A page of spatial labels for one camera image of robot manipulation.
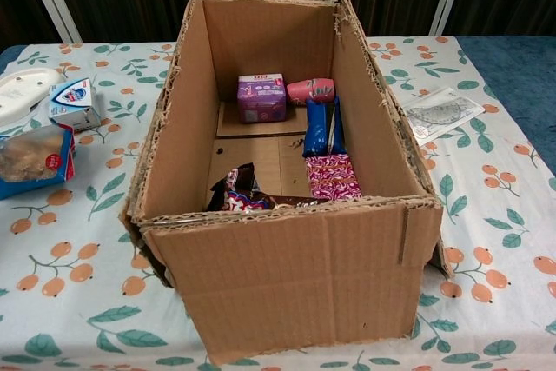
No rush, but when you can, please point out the white oval plastic dish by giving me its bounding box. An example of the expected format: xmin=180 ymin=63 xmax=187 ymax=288
xmin=0 ymin=68 xmax=66 ymax=129

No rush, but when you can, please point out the purple square carton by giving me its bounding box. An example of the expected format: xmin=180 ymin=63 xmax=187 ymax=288
xmin=237 ymin=73 xmax=288 ymax=124

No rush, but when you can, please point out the blue white soap box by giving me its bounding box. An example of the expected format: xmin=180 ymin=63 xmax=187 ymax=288
xmin=46 ymin=77 xmax=102 ymax=133

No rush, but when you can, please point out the pink white patterned tissue pack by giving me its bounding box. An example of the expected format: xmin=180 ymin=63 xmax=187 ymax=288
xmin=305 ymin=153 xmax=363 ymax=198

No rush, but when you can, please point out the blue snack bag with biscuits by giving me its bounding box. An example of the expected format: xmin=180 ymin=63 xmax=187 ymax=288
xmin=0 ymin=123 xmax=78 ymax=201

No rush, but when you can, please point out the clear protractor ruler set pack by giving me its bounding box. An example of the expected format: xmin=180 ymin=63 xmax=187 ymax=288
xmin=401 ymin=86 xmax=484 ymax=146

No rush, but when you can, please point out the dark blue packet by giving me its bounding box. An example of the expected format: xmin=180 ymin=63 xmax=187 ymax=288
xmin=301 ymin=96 xmax=347 ymax=158

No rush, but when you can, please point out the brown snack bag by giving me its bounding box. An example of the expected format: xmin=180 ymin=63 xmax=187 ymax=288
xmin=205 ymin=162 xmax=331 ymax=215

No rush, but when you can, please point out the brown cardboard shipping box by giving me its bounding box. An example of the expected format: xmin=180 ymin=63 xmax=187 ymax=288
xmin=119 ymin=0 xmax=455 ymax=366

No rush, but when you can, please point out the floral orange fruit tablecloth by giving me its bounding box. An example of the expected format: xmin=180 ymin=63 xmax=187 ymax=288
xmin=0 ymin=36 xmax=556 ymax=371

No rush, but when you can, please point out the pink patterned cup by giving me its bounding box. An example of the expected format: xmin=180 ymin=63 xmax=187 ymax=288
xmin=286 ymin=77 xmax=338 ymax=107

